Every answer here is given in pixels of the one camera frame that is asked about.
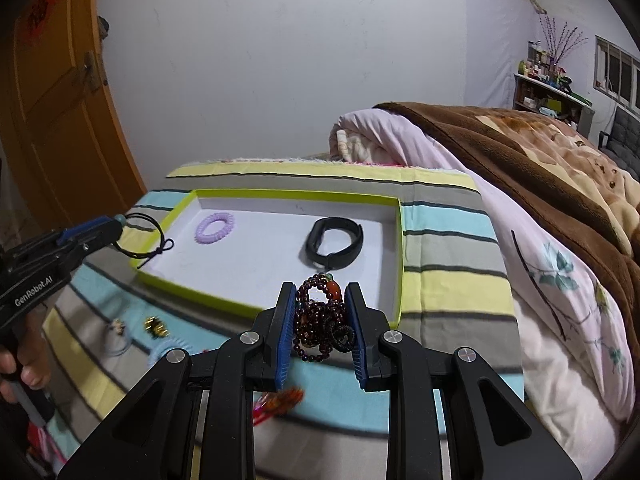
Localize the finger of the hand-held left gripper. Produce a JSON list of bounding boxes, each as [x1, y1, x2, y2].
[[56, 215, 114, 247], [64, 215, 126, 261]]

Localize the dark grey chair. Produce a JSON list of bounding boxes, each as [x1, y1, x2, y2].
[[597, 107, 640, 181]]

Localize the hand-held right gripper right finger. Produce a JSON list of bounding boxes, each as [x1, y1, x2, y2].
[[344, 282, 583, 480]]

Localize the wooden door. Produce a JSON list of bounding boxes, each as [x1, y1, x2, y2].
[[0, 0, 149, 222]]

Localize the colourful woven mat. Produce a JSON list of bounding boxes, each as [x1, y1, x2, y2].
[[27, 419, 66, 466]]

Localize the white flower hair tie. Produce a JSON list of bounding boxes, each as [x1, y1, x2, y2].
[[104, 318, 132, 359]]

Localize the black hair tie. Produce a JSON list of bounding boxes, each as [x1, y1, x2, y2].
[[327, 317, 356, 354]]

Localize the wooden shelf unit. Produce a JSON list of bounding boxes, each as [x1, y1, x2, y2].
[[513, 72, 596, 131]]

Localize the metal door latch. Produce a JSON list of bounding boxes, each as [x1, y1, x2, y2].
[[74, 52, 109, 94]]

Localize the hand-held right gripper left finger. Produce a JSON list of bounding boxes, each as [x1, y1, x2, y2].
[[57, 281, 299, 480]]

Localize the red door decoration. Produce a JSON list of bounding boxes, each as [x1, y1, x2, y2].
[[14, 0, 64, 46]]

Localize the striped bed sheet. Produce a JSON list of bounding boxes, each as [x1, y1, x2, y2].
[[42, 159, 526, 480]]

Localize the black cord bracelet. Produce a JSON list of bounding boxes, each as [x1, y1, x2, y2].
[[112, 212, 175, 271]]

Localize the pink floral quilt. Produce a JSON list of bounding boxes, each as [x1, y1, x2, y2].
[[328, 108, 636, 467]]

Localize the purple decorative branches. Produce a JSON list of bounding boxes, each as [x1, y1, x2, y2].
[[537, 13, 589, 69]]

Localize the dark red bead bracelet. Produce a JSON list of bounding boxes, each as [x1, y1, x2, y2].
[[291, 273, 351, 364]]

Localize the light blue spiral hair tie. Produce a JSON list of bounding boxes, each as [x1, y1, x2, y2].
[[147, 337, 194, 369], [194, 212, 235, 246]]

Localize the person's left hand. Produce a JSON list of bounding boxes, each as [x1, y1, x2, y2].
[[0, 327, 52, 404]]

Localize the red orange bead bracelet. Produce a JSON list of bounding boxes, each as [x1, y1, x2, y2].
[[252, 387, 306, 426]]

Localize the group of small bottles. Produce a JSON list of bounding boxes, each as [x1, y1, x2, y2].
[[517, 39, 571, 86]]

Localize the brown plush blanket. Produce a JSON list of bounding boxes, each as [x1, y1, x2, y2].
[[372, 101, 640, 377]]

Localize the green shallow tray box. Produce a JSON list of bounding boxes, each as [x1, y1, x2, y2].
[[129, 188, 404, 331]]

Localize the barred window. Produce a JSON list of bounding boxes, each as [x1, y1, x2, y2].
[[593, 34, 640, 106]]

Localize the black smart wristband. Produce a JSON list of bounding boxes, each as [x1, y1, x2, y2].
[[304, 216, 365, 270]]

